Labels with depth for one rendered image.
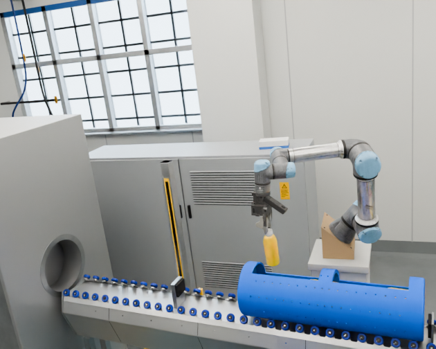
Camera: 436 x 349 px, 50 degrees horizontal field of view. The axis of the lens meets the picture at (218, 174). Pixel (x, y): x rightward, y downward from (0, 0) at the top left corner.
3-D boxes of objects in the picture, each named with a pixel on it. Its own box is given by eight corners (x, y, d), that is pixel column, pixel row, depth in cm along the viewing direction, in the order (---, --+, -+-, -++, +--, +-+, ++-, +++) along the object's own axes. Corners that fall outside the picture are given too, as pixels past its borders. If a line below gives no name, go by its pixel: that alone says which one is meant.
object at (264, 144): (260, 147, 402) (260, 138, 400) (289, 145, 397) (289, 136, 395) (259, 150, 390) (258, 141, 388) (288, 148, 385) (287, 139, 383)
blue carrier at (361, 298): (257, 298, 269) (253, 252, 262) (424, 319, 233) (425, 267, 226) (239, 325, 244) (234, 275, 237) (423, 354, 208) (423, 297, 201)
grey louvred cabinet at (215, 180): (127, 270, 527) (104, 145, 486) (322, 285, 451) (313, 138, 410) (100, 296, 479) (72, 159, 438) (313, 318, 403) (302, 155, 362)
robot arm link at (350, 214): (356, 219, 267) (371, 202, 262) (363, 234, 256) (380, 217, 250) (339, 210, 263) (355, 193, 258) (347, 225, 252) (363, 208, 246)
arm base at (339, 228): (332, 221, 273) (343, 209, 269) (353, 239, 269) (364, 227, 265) (325, 228, 260) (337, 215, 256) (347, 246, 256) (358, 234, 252)
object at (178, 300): (182, 299, 281) (178, 275, 276) (187, 300, 279) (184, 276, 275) (174, 308, 272) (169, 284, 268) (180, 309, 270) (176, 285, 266)
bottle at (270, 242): (280, 266, 235) (275, 235, 228) (266, 268, 236) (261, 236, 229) (279, 259, 242) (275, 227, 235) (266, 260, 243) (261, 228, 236)
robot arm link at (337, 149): (365, 130, 236) (268, 142, 236) (372, 140, 227) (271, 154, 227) (363, 150, 242) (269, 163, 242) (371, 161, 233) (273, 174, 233)
